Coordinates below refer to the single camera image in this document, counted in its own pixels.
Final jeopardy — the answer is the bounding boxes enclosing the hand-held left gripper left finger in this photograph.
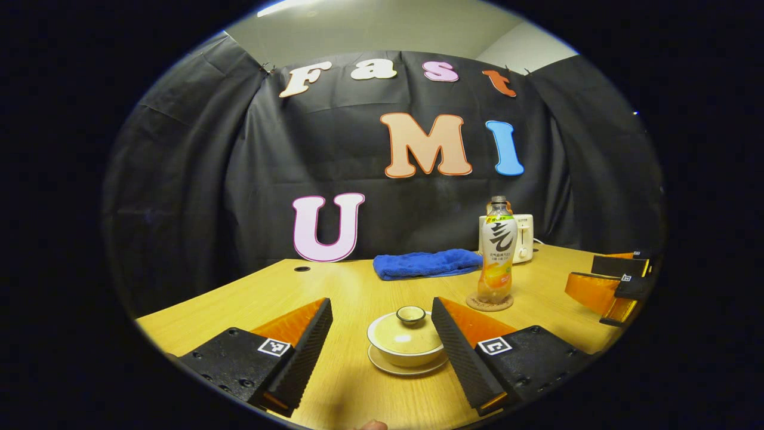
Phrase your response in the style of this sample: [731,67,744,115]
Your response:
[179,297,334,417]

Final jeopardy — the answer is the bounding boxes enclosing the clear water bottle white label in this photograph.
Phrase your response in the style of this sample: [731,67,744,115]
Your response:
[476,196,519,304]

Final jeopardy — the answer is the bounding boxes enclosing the white toaster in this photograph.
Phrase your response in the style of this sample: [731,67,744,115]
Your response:
[510,214,535,265]

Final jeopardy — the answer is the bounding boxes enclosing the cream teacup lid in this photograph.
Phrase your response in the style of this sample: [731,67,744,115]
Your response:
[372,306,445,354]

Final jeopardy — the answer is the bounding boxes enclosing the cream ceramic teacup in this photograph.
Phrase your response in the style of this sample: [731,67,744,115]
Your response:
[367,320,448,368]

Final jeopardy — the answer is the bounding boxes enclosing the blue towel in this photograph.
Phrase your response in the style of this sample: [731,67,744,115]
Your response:
[373,249,484,281]

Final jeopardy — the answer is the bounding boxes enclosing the cream ceramic saucer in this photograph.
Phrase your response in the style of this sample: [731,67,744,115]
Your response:
[368,343,449,377]

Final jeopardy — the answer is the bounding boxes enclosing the round brown coaster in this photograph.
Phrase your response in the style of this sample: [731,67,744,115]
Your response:
[466,291,515,312]

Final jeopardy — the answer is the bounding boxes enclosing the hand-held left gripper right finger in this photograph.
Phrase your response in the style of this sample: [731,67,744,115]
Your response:
[431,297,597,417]

